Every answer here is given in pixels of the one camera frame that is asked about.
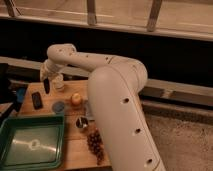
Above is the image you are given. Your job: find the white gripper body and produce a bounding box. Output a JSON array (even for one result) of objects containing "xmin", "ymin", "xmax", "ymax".
[{"xmin": 40, "ymin": 59, "xmax": 63, "ymax": 81}]

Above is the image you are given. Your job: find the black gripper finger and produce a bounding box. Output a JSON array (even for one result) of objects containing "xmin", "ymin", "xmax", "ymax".
[{"xmin": 43, "ymin": 78, "xmax": 50, "ymax": 94}]

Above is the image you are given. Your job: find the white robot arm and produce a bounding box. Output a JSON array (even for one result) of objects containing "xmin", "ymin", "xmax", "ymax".
[{"xmin": 40, "ymin": 44, "xmax": 166, "ymax": 171}]

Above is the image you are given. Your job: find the clear paper cup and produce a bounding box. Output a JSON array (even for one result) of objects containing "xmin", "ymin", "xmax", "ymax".
[{"xmin": 52, "ymin": 74, "xmax": 65, "ymax": 91}]

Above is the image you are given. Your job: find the blue object at left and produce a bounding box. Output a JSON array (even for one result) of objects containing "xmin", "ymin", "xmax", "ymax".
[{"xmin": 16, "ymin": 88, "xmax": 26, "ymax": 103}]

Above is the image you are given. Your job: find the yellow orange fruit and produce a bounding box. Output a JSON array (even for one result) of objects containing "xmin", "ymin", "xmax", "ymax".
[{"xmin": 70, "ymin": 93, "xmax": 82, "ymax": 106}]

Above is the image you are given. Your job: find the clear plastic wrapper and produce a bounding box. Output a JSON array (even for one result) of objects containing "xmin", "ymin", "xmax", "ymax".
[{"xmin": 84, "ymin": 100, "xmax": 94, "ymax": 121}]

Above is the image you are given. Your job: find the green plastic tray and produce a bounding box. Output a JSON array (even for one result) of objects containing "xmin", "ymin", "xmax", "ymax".
[{"xmin": 0, "ymin": 115, "xmax": 65, "ymax": 171}]

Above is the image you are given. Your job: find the dark grape bunch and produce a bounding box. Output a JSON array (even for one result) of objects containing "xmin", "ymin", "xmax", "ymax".
[{"xmin": 87, "ymin": 130, "xmax": 104, "ymax": 165}]

